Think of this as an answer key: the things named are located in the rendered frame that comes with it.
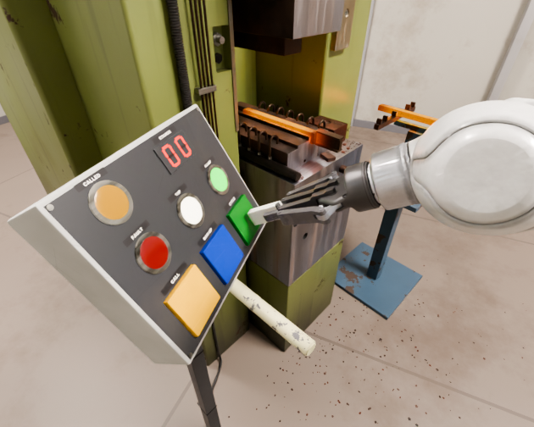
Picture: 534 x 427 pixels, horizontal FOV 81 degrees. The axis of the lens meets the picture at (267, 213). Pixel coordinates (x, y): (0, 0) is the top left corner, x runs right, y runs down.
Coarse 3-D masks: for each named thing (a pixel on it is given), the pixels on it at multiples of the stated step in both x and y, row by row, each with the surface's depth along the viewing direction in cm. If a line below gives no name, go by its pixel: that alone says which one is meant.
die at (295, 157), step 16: (240, 112) 111; (272, 112) 113; (240, 128) 104; (272, 128) 102; (288, 128) 99; (320, 128) 101; (256, 144) 97; (272, 144) 94; (288, 144) 94; (304, 144) 94; (288, 160) 91
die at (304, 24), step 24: (240, 0) 77; (264, 0) 72; (288, 0) 68; (312, 0) 71; (336, 0) 77; (240, 24) 80; (264, 24) 75; (288, 24) 71; (312, 24) 74; (336, 24) 80
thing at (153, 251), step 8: (144, 240) 41; (152, 240) 42; (160, 240) 43; (144, 248) 41; (152, 248) 42; (160, 248) 43; (144, 256) 40; (152, 256) 41; (160, 256) 42; (152, 264) 41; (160, 264) 42
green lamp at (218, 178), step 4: (216, 168) 57; (212, 172) 56; (216, 172) 57; (220, 172) 58; (212, 176) 56; (216, 176) 56; (220, 176) 57; (224, 176) 58; (212, 180) 55; (216, 180) 56; (220, 180) 57; (224, 180) 58; (216, 184) 56; (220, 184) 57; (224, 184) 58; (216, 188) 56; (220, 188) 57; (224, 188) 58
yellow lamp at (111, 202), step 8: (96, 192) 37; (104, 192) 38; (112, 192) 39; (120, 192) 40; (96, 200) 37; (104, 200) 38; (112, 200) 38; (120, 200) 39; (104, 208) 37; (112, 208) 38; (120, 208) 39; (128, 208) 40; (104, 216) 37; (112, 216) 38; (120, 216) 39
